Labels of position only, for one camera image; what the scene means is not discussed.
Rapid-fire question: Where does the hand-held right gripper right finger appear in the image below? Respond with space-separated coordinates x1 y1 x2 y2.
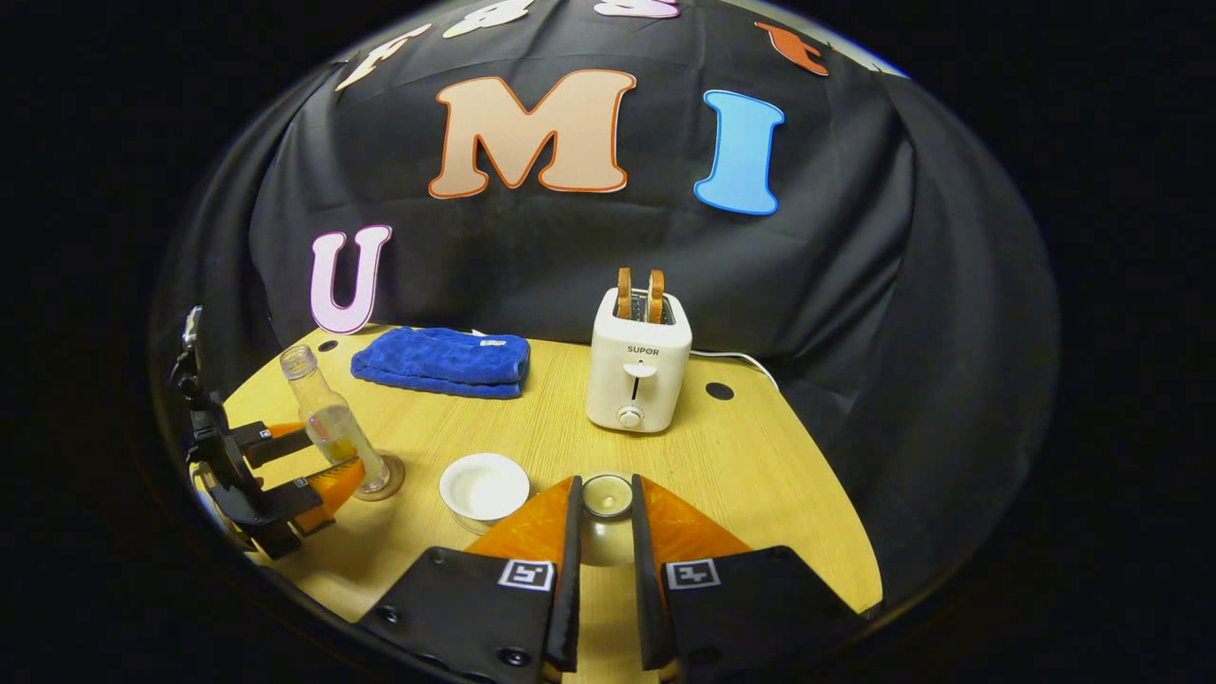
630 474 869 684

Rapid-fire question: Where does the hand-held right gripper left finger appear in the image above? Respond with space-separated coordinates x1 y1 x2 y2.
357 474 584 684

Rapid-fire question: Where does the clear water bottle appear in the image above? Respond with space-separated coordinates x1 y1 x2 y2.
279 344 391 495

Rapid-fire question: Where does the round transparent coaster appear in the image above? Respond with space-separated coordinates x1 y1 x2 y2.
351 450 407 503

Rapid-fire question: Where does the white teacup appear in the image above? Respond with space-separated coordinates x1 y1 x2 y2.
439 452 531 536

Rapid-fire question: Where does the blue folded towel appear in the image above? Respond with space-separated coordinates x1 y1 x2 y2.
351 326 531 400

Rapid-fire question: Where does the white toaster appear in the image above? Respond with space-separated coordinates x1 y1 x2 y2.
585 288 694 434

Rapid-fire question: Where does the black backdrop cloth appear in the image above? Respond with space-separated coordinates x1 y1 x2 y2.
152 0 1060 609

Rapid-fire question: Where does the white toaster power cord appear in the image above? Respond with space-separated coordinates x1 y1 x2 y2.
690 350 782 392

